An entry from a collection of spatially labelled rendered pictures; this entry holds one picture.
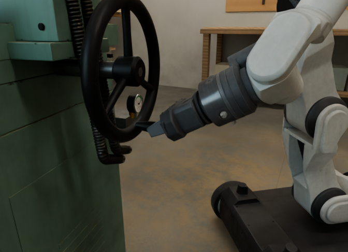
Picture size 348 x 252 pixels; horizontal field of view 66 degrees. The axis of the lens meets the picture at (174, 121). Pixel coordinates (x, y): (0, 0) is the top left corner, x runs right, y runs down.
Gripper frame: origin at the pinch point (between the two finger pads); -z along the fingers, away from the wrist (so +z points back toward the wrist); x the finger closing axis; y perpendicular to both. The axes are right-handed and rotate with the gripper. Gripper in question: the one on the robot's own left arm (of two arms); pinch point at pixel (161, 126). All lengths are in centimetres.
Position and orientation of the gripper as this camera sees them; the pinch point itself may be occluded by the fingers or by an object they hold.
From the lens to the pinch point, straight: 53.3
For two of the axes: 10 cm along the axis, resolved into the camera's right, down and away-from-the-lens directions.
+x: 3.2, -3.1, 8.9
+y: -4.7, -8.7, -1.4
